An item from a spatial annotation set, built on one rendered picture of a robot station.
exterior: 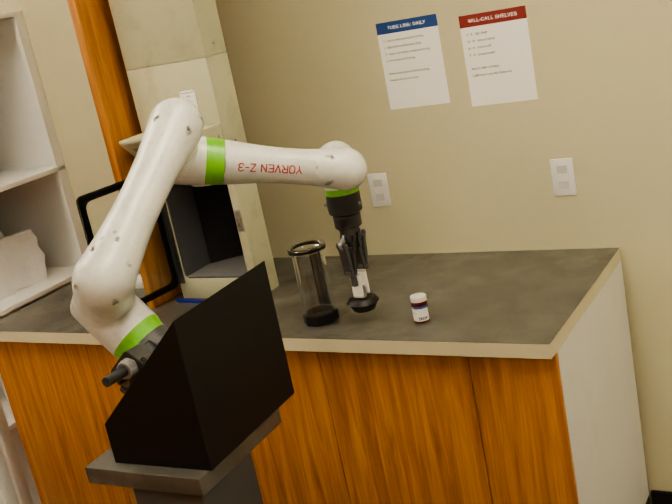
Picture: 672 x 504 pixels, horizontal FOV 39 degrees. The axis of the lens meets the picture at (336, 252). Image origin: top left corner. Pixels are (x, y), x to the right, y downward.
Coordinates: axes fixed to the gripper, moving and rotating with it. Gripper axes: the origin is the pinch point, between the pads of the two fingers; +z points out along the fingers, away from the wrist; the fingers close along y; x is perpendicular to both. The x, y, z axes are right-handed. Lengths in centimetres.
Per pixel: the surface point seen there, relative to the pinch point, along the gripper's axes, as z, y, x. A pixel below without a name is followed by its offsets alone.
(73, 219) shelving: -8, -57, -164
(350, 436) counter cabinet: 42.5, 9.6, -6.9
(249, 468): 23, 60, -3
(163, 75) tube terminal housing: -63, -17, -66
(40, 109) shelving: -54, -56, -164
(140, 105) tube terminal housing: -54, -17, -78
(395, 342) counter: 11.6, 12.8, 15.0
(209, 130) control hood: -45, -11, -48
